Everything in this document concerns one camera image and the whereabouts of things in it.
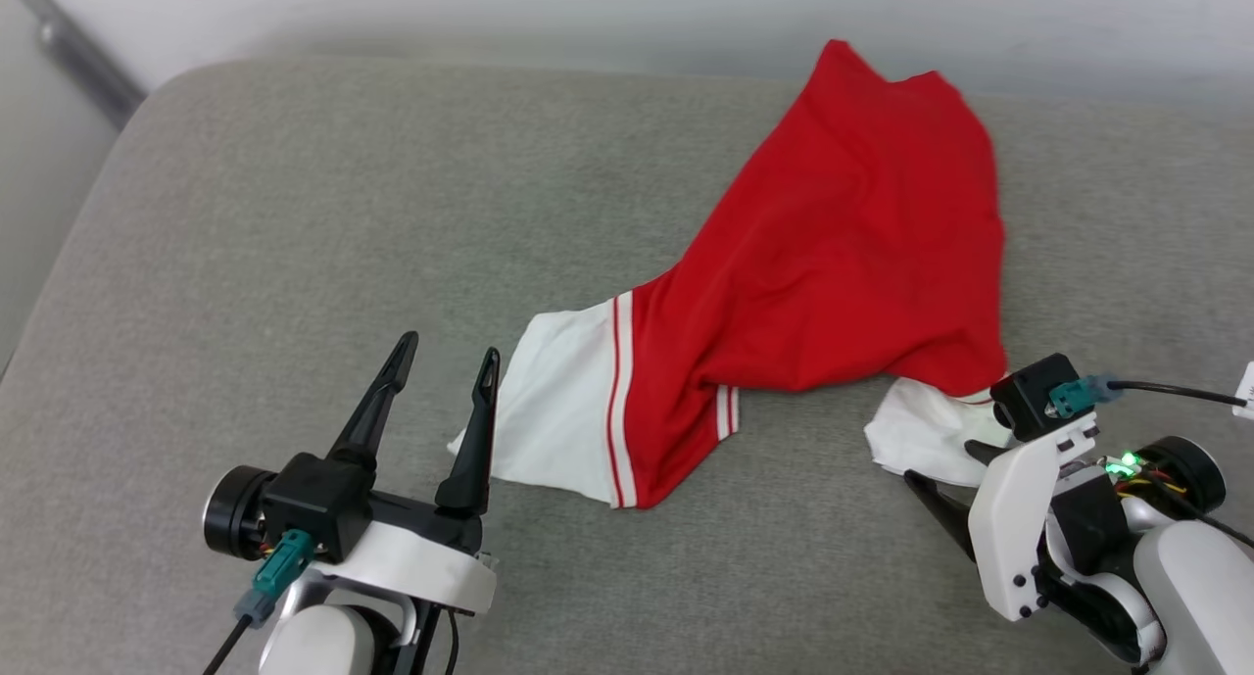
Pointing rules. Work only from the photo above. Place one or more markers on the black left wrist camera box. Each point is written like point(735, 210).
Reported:
point(318, 504)

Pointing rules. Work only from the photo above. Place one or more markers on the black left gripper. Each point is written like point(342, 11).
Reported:
point(235, 513)

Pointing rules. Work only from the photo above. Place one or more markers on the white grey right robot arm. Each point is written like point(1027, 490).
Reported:
point(1205, 597)

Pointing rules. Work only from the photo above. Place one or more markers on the grey fabric sofa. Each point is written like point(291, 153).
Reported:
point(245, 264)

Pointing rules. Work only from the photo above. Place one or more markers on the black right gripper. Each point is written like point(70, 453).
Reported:
point(1185, 474)

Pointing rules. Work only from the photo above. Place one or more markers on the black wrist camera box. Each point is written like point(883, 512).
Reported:
point(1029, 396)
point(318, 504)

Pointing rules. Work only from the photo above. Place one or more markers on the red and white basketball jersey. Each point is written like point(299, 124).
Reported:
point(833, 264)

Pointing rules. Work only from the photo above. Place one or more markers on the grey wall strip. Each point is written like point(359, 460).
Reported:
point(83, 53)

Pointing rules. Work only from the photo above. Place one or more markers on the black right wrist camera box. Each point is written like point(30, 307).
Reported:
point(1029, 396)

